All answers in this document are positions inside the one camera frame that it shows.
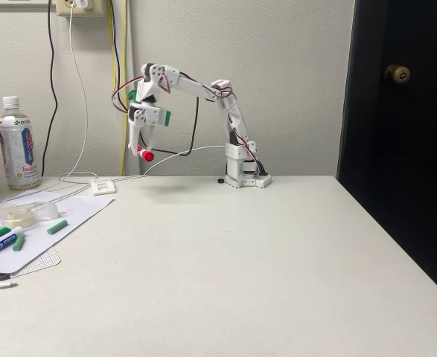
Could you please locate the red Expo dry-erase marker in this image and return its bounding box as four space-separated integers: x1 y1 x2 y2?
135 145 155 163

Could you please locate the white paper sheet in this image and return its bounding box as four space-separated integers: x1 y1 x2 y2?
0 193 115 274

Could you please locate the jasmine tea bottle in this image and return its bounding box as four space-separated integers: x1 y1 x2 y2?
0 95 42 191

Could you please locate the clear tape dispenser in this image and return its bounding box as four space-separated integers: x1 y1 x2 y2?
0 200 61 230

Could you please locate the gridded mat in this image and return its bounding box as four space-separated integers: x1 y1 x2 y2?
9 245 63 278

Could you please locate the brass door knob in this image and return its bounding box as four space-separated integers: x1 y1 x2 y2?
384 64 412 85

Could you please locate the dark door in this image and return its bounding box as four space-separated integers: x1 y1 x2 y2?
336 0 437 304

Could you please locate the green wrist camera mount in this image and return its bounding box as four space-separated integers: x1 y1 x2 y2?
127 90 173 129

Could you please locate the black camera cable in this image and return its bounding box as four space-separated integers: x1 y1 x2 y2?
109 0 200 155

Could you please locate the white robot USB cable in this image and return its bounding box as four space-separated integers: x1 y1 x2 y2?
112 144 228 183

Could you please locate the white printed frame plate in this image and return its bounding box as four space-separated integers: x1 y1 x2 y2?
89 178 118 196

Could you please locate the white wall conduit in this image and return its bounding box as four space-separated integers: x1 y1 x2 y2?
127 0 141 176

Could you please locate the yellow cable with plug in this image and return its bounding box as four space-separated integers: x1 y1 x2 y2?
107 0 118 100

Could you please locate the white charger cable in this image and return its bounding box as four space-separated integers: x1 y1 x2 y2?
0 5 99 209

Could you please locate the thin black wall cable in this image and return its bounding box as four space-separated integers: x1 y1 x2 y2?
40 0 59 178

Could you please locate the beige wall outlet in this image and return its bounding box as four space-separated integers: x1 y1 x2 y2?
55 0 106 19

